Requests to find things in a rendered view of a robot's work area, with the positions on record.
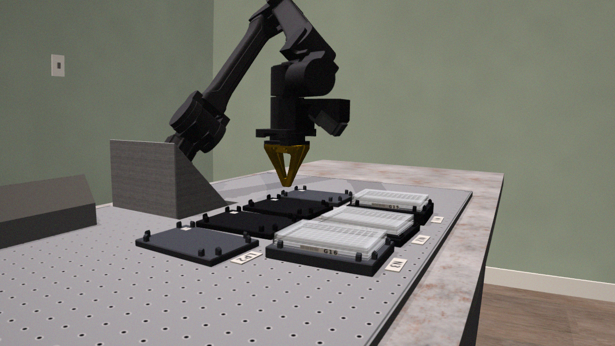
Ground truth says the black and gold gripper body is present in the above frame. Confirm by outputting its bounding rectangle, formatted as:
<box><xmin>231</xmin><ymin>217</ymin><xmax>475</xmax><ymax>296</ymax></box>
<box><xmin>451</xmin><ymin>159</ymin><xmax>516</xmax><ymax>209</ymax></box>
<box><xmin>256</xmin><ymin>95</ymin><xmax>316</xmax><ymax>146</ymax></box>

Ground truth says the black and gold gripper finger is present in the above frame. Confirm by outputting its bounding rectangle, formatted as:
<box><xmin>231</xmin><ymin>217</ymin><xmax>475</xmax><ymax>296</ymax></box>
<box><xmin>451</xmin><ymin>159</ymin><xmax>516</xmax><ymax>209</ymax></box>
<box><xmin>277</xmin><ymin>145</ymin><xmax>310</xmax><ymax>184</ymax></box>
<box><xmin>264</xmin><ymin>144</ymin><xmax>304</xmax><ymax>187</ymax></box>

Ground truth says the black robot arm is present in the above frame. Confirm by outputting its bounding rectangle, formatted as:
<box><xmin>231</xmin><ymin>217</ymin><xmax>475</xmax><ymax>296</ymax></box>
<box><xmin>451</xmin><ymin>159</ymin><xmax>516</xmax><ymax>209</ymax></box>
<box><xmin>164</xmin><ymin>0</ymin><xmax>350</xmax><ymax>162</ymax></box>

